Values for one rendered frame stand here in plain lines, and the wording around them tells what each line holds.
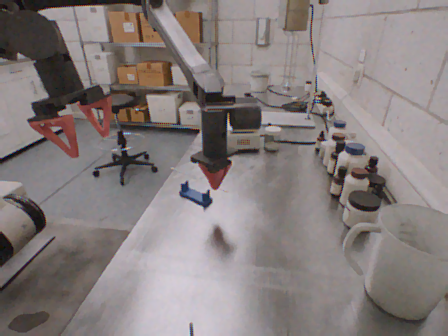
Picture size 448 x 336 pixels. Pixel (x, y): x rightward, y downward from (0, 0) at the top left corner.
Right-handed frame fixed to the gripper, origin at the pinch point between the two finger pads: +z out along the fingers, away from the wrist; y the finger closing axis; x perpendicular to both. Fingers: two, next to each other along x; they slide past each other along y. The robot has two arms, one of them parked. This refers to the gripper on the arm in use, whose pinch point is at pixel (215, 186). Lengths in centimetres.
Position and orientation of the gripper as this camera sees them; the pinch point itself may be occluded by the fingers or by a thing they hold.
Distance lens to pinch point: 66.1
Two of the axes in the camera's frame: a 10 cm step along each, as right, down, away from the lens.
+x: -7.9, -3.0, 5.3
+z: -0.1, 8.7, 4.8
